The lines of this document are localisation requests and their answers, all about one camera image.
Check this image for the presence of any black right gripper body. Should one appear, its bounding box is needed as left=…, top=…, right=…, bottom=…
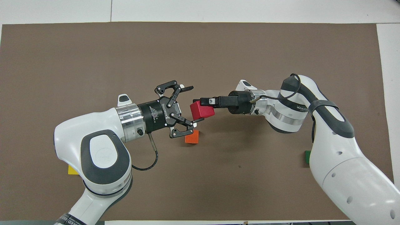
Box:
left=228, top=91, right=253, bottom=115

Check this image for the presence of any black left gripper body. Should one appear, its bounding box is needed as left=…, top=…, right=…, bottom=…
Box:
left=137, top=98, right=182, bottom=134

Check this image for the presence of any brown table mat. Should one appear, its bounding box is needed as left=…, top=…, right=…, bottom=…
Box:
left=0, top=22, right=394, bottom=221

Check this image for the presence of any red wooden block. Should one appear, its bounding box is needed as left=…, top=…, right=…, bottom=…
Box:
left=190, top=100, right=215, bottom=122

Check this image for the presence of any orange wooden block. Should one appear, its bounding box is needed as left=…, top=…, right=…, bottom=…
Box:
left=185, top=130, right=199, bottom=144

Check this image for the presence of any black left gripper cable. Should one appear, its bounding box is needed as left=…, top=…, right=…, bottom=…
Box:
left=131, top=133, right=159, bottom=171

